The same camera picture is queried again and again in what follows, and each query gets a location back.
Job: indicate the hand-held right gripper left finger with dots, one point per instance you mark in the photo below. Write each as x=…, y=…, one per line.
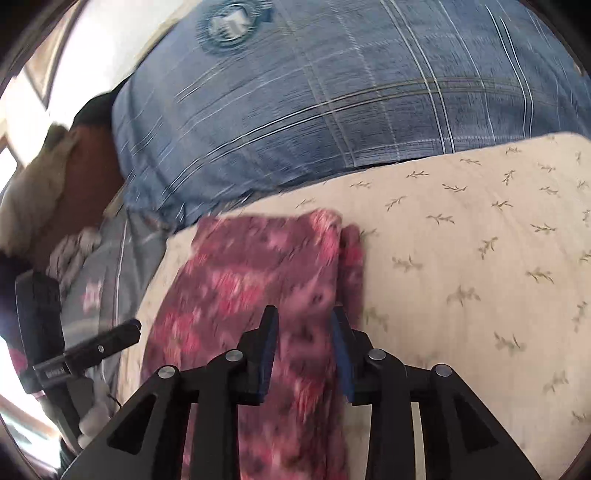
x=263, y=360

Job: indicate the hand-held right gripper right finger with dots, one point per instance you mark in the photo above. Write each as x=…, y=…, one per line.
x=344, y=360

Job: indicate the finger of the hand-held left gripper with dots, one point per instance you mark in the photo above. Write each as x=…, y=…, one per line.
x=106, y=341

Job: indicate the pink floral pants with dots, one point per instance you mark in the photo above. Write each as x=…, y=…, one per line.
x=231, y=277

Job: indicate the grey striped bed sheet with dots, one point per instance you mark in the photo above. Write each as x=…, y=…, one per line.
x=115, y=277

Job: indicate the white pink knit cloth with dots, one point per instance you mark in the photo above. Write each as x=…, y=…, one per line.
x=74, y=258

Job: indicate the beige fluffy cloth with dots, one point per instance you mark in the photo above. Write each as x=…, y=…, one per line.
x=37, y=184

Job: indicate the white leaf-print blanket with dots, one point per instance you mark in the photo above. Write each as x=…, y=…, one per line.
x=461, y=277

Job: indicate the blue plaid pillow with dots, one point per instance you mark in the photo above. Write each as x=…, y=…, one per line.
x=323, y=92

